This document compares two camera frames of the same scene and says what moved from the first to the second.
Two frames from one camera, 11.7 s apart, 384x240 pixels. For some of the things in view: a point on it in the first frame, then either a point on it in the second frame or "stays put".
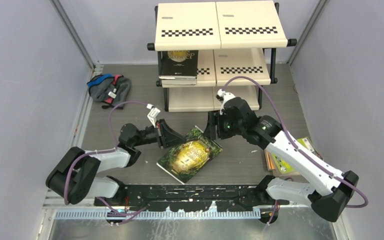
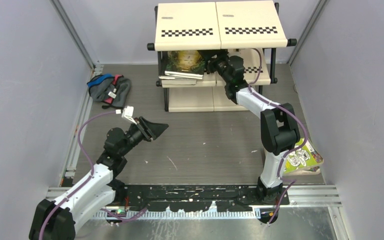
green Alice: [187, 157] -> [186, 64]
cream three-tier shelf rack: [233, 39] stays put
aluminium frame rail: [81, 129] stays put
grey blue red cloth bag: [111, 90] stays put
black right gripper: [215, 118] -> [207, 54]
